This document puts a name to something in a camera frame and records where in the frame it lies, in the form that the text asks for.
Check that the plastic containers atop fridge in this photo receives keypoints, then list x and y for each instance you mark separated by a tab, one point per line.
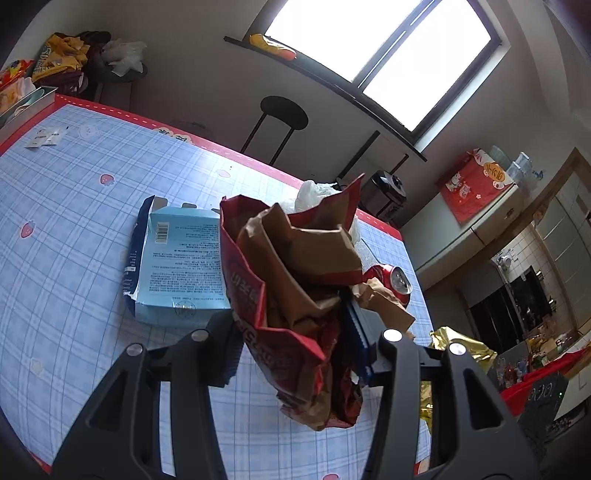
520	169

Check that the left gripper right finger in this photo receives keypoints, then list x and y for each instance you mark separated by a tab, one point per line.
388	358

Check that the window with dark frame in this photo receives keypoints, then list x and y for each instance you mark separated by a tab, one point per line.
403	63

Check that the red brown paper bag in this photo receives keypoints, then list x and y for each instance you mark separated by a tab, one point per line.
285	285

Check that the gold foil wrapper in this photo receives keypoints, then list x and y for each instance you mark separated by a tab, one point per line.
454	391

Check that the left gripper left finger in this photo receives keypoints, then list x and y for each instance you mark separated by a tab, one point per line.
116	434

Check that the red fridge cover cloth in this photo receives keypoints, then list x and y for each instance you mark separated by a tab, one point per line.
472	184

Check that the cream refrigerator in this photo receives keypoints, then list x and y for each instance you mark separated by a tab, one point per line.
438	245

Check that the yellow snack bags pile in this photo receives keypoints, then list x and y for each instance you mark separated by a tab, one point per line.
59	55

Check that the light blue cardboard box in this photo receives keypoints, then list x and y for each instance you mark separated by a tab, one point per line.
173	277

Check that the black kitchen stove oven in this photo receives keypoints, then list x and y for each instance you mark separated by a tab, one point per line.
504	312

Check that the electric pressure cooker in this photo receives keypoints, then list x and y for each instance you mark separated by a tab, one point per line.
383	195

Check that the yellow snack bag on sill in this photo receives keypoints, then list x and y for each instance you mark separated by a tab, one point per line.
271	47

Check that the crushed red cola can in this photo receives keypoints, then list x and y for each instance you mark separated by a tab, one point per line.
394	279

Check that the white plastic bag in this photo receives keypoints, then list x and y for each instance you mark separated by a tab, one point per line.
320	205

